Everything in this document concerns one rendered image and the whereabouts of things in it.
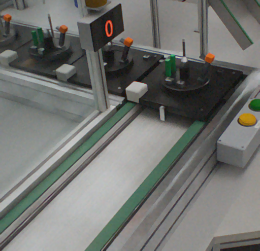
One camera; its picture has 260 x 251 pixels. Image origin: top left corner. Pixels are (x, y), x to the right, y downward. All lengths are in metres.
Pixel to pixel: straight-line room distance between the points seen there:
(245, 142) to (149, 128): 0.27
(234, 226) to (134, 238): 0.25
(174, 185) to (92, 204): 0.19
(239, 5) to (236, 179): 0.59
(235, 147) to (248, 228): 0.18
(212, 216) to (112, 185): 0.23
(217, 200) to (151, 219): 0.23
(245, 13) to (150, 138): 0.53
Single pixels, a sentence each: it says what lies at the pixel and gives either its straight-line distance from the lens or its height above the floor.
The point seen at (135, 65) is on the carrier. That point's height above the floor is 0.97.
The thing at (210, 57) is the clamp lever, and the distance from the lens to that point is 1.24.
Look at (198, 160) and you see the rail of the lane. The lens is 1.08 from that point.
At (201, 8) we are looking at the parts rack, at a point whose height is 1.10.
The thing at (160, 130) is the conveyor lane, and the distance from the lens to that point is 1.24.
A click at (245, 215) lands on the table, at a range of 1.10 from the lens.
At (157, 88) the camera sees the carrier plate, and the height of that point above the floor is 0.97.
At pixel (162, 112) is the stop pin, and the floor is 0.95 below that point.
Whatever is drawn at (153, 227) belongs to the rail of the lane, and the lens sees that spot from 0.96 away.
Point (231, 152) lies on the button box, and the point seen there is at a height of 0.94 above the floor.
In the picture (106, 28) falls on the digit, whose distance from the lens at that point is 1.12.
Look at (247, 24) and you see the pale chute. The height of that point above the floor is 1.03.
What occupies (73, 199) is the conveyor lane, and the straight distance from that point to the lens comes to 1.09.
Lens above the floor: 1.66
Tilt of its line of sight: 36 degrees down
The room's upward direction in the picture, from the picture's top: 7 degrees counter-clockwise
